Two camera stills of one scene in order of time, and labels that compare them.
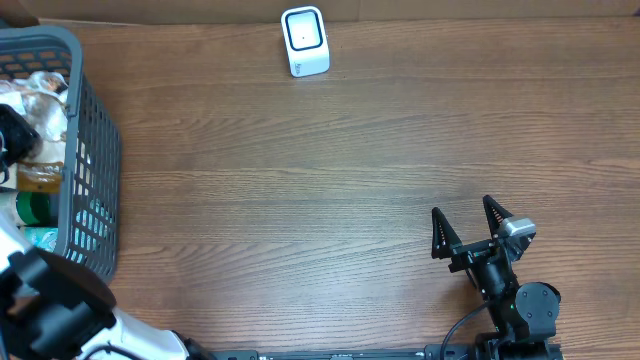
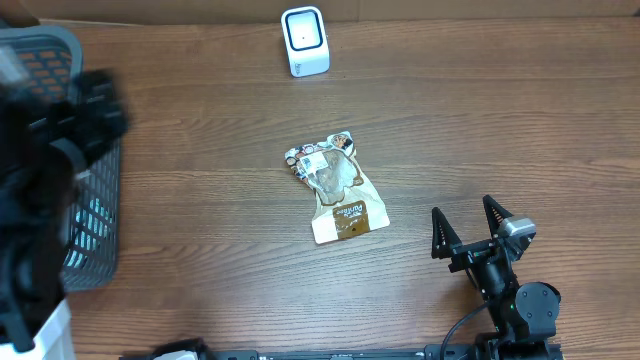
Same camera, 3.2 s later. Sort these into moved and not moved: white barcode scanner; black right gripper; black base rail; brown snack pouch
Moved: brown snack pouch
Not moved: black base rail; black right gripper; white barcode scanner
